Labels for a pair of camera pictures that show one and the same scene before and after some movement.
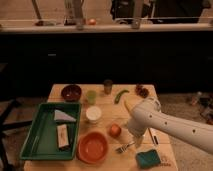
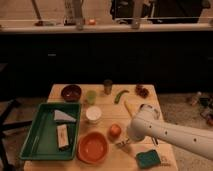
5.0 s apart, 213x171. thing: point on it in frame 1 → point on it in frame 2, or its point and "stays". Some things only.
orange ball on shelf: [92, 21] stays
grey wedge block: [59, 115] stays
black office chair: [5, 125] stays
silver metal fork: [122, 149] → [122, 144]
